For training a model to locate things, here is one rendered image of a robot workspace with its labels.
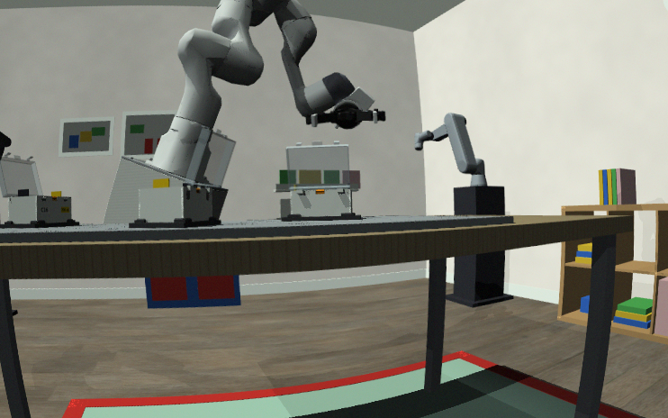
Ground yellow tip rack with holes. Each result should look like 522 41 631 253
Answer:
153 178 190 188

